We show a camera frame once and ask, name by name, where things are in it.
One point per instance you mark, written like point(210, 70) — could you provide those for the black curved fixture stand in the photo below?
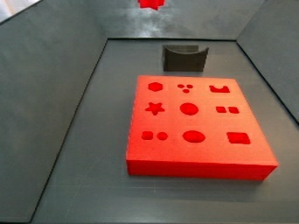
point(183, 58)

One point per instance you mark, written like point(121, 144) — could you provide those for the red star prism object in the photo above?
point(153, 4)

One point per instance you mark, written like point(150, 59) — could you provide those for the red shape-sorting block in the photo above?
point(194, 130)

